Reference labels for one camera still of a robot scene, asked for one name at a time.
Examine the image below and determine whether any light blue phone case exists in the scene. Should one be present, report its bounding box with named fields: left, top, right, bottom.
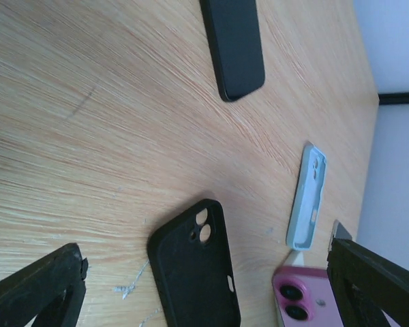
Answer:
left=286, top=142, right=327, bottom=251

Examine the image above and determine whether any black phone case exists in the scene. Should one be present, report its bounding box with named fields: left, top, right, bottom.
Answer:
left=147, top=199, right=241, bottom=326

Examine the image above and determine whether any purple phone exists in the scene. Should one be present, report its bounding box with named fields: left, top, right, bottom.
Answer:
left=271, top=266, right=399, bottom=327

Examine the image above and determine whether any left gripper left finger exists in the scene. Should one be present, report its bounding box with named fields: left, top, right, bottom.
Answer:
left=0, top=243, right=88, bottom=326

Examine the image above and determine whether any beige phone case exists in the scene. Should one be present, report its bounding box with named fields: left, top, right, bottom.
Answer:
left=282, top=219, right=352, bottom=266

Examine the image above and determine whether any black phone face down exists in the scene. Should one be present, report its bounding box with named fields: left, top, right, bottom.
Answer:
left=200, top=0, right=265, bottom=102

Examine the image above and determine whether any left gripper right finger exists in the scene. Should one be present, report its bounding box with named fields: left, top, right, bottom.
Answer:
left=327, top=238, right=409, bottom=326

